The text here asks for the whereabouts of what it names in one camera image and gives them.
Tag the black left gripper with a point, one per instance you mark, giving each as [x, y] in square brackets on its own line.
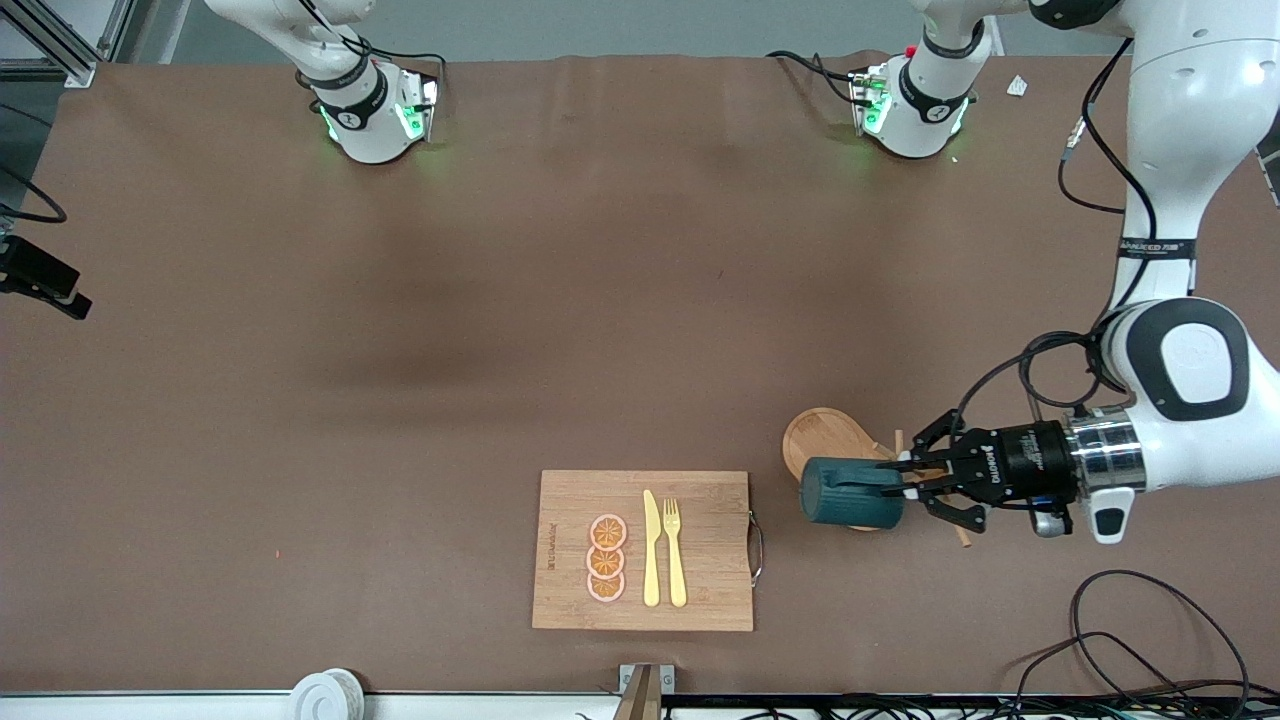
[1022, 461]

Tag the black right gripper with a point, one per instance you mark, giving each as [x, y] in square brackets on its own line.
[37, 267]

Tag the dark green cup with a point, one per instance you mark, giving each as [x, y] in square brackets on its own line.
[845, 495]

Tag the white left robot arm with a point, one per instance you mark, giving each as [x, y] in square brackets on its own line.
[1190, 100]

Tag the wooden mug rack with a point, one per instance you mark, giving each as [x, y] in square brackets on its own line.
[825, 435]

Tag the bamboo cutting board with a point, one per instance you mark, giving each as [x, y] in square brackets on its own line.
[700, 560]

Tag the yellow plastic fork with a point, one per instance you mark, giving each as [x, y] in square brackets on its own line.
[676, 570]

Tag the yellow plastic knife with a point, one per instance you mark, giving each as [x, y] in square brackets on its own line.
[651, 550]

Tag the toy orange slice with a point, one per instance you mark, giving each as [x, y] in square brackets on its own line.
[605, 562]
[605, 587]
[608, 532]

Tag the white paper scrap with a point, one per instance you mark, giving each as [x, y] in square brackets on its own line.
[1017, 86]

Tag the white round roll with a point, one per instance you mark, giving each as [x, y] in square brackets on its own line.
[325, 695]

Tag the aluminium frame profile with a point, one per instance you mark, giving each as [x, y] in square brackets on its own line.
[60, 72]

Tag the black table edge rail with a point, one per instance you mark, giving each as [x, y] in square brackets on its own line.
[900, 710]

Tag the metal table bracket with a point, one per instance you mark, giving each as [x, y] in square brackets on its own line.
[640, 695]

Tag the white table edge rail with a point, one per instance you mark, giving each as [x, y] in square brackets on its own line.
[150, 708]

